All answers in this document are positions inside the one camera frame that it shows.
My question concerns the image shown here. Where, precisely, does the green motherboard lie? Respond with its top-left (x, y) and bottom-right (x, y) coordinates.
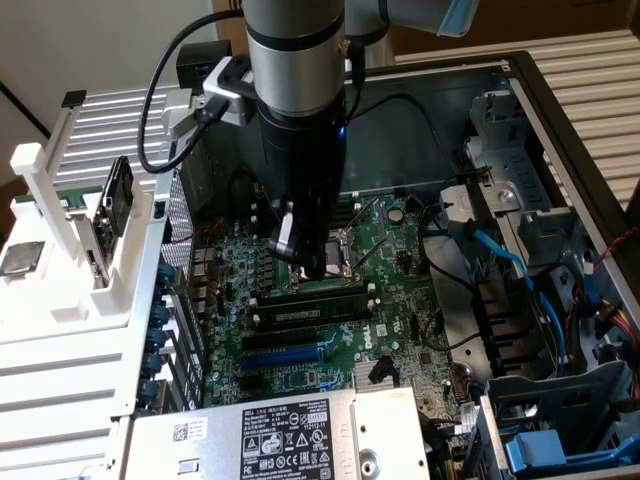
top-left (192, 192), bottom-right (482, 427)

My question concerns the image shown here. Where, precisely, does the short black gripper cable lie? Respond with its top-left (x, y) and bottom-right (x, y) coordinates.
top-left (340, 37), bottom-right (367, 86)

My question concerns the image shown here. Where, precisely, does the blue expansion slot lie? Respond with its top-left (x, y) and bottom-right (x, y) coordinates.
top-left (239, 344), bottom-right (324, 372)

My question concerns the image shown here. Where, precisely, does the silver chipset heatsink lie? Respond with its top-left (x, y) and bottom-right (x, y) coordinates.
top-left (353, 358), bottom-right (401, 387)

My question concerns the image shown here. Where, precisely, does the white parts rack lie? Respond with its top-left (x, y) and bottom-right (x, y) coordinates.
top-left (0, 142), bottom-right (156, 347)

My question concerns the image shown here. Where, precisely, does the thin metal locking lever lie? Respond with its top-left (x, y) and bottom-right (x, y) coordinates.
top-left (355, 233), bottom-right (395, 269)

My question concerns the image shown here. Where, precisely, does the flat blue data wire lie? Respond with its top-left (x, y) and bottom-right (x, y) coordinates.
top-left (462, 222), bottom-right (576, 366)

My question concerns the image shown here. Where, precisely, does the long black expansion slot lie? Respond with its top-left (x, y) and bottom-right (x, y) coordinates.
top-left (240, 328), bottom-right (318, 354)

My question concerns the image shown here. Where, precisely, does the rear port block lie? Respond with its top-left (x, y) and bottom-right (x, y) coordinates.
top-left (189, 247), bottom-right (217, 321)

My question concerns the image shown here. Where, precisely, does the CPU socket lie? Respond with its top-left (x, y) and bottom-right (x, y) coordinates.
top-left (283, 226), bottom-right (365, 296)

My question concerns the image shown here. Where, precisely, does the silver CPU chip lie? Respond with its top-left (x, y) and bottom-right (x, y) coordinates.
top-left (0, 241), bottom-right (47, 277)

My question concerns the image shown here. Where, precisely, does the grey metal disk bay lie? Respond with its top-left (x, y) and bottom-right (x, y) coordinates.
top-left (464, 89), bottom-right (616, 311)

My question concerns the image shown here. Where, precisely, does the brown cardboard box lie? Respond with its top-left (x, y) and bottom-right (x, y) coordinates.
top-left (389, 0), bottom-right (640, 54)
top-left (212, 0), bottom-right (249, 42)

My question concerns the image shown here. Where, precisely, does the thick black camera cable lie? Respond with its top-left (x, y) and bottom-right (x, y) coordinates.
top-left (136, 9), bottom-right (251, 175)

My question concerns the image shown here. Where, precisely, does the blue plastic disk bay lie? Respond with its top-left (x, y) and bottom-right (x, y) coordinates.
top-left (477, 359), bottom-right (640, 480)

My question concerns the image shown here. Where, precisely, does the thin black wire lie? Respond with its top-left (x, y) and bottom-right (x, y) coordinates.
top-left (347, 93), bottom-right (494, 181)

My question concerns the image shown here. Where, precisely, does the black box device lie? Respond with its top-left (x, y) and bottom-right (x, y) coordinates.
top-left (175, 39), bottom-right (234, 92)

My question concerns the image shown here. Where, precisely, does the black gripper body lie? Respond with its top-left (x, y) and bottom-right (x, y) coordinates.
top-left (256, 101), bottom-right (350, 202)

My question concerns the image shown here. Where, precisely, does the open PC case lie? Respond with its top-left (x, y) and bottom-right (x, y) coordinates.
top-left (117, 49), bottom-right (640, 480)

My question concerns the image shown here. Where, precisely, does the red yellow power wire bundle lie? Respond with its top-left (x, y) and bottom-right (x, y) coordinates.
top-left (599, 294), bottom-right (640, 386)

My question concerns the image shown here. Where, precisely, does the silver power supply unit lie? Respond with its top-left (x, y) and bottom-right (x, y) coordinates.
top-left (119, 384), bottom-right (432, 480)

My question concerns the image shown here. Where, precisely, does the red black twisted wire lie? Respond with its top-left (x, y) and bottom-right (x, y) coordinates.
top-left (597, 224), bottom-right (640, 262)

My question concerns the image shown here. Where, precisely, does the bright blue caddy handle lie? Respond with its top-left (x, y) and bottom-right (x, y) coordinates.
top-left (503, 428), bottom-right (640, 474)

